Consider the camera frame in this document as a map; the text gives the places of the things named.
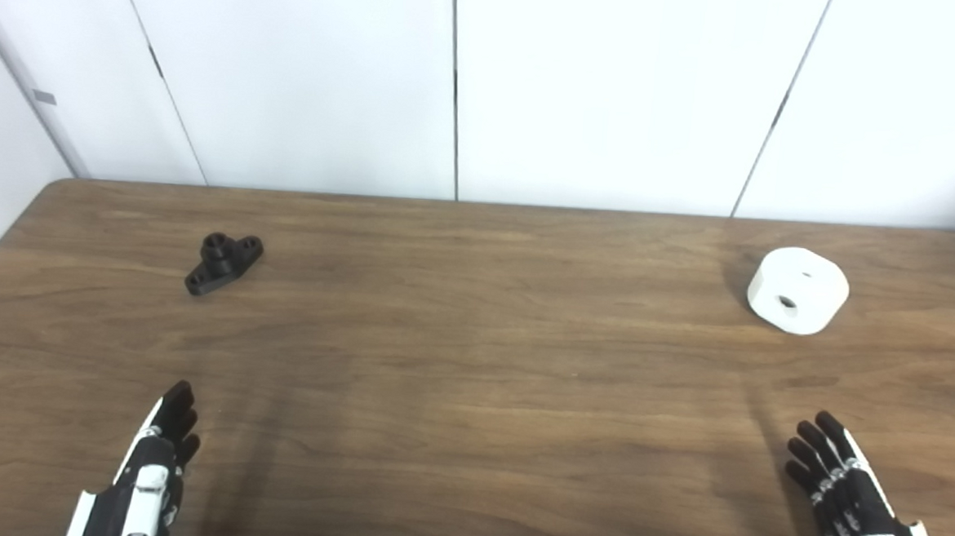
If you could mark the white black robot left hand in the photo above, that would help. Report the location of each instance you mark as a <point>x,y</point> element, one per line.
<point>143,487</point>

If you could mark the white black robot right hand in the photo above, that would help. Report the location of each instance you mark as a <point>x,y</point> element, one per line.
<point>857,508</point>

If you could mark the round white piece with holes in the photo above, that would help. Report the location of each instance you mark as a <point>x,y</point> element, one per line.
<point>811,298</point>

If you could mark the black flanged holder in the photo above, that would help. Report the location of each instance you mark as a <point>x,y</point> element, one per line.
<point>220,267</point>

